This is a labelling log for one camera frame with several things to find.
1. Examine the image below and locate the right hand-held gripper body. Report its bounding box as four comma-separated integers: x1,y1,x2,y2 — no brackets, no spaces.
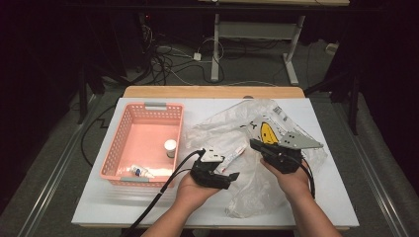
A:
261,131,324,175

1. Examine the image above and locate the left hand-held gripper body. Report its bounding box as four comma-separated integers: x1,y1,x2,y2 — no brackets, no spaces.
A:
190,147,231,191

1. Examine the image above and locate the red and white tube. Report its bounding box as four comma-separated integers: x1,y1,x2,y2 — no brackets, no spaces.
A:
215,144,248,174

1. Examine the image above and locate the clear plastic bag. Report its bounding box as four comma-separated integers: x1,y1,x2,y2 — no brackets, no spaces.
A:
184,98,329,219

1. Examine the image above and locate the white round bottle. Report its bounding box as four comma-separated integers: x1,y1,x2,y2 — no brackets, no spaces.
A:
163,138,178,159

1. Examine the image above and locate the small white tube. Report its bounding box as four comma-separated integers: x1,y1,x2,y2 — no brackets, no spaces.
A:
128,164,156,180

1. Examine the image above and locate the pink perforated plastic basket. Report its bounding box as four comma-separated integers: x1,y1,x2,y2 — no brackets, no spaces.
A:
99,102,185,189

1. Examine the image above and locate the person's left hand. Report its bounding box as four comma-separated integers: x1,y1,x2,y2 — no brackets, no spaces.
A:
176,172,220,209

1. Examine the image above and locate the person's right hand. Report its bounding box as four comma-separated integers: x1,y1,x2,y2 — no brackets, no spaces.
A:
260,158,313,200

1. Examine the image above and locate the black stand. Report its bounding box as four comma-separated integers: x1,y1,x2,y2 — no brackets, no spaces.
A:
76,63,107,125
303,70,361,136

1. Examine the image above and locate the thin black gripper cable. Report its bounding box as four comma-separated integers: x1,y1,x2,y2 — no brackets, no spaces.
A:
296,157,317,200

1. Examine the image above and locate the thick black gripper cable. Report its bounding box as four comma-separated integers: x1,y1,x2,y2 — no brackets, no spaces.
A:
120,148,206,237

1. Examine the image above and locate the white metal frame desk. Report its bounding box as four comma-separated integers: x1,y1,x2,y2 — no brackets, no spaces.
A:
197,0,351,87

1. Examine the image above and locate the tangle of black floor cables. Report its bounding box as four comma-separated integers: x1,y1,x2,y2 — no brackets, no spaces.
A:
139,23,226,87

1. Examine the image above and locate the black floor cable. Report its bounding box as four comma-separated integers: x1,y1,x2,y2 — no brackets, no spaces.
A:
80,104,117,168

